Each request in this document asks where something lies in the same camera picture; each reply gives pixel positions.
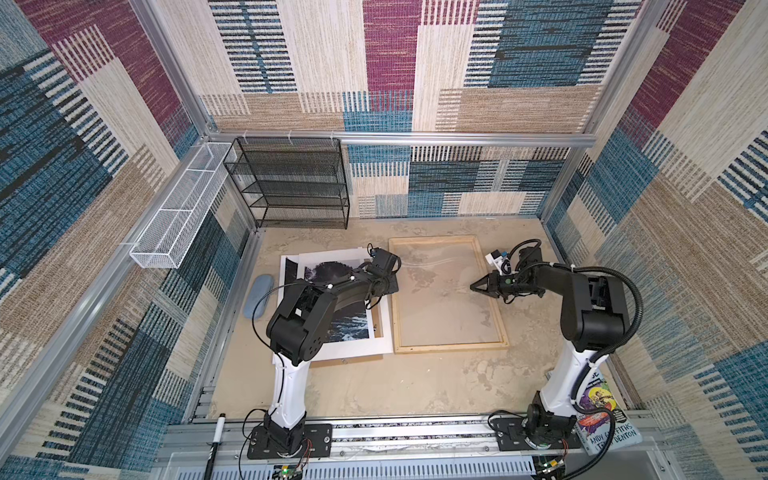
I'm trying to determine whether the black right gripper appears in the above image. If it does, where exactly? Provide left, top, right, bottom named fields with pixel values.
left=469, top=269, right=543, bottom=298

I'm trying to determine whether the light wooden picture frame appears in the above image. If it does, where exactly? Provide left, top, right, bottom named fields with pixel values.
left=389, top=235, right=509, bottom=354

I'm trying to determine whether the waterfall bridge photo print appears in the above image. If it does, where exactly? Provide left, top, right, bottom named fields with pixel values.
left=304, top=259, right=373, bottom=343

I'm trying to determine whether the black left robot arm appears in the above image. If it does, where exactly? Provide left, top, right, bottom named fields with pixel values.
left=263, top=246, right=402, bottom=455

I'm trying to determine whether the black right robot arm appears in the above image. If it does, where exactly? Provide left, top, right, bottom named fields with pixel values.
left=470, top=239, right=642, bottom=448

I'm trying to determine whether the white picture mat board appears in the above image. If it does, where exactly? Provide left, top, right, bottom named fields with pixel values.
left=279, top=247, right=394, bottom=362

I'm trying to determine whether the colourful treehouse book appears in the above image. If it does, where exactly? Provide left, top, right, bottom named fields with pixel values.
left=576, top=370, right=643, bottom=456

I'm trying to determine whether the blue grey glasses case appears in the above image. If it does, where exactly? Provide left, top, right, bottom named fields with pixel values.
left=243, top=274, right=274, bottom=320

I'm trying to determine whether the black white marker pen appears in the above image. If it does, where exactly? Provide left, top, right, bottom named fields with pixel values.
left=203, top=413, right=226, bottom=480

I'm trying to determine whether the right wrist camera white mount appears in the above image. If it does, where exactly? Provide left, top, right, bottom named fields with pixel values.
left=485, top=250, right=512, bottom=275

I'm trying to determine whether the brown frame backing board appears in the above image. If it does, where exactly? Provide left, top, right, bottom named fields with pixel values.
left=312, top=299, right=394, bottom=366

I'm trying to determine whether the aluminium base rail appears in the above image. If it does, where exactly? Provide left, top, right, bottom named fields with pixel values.
left=150, top=411, right=684, bottom=479

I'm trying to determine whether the black wire mesh shelf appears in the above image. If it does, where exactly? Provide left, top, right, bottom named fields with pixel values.
left=223, top=137, right=351, bottom=229

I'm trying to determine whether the white wire mesh basket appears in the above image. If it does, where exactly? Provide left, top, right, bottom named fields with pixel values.
left=130, top=142, right=231, bottom=269

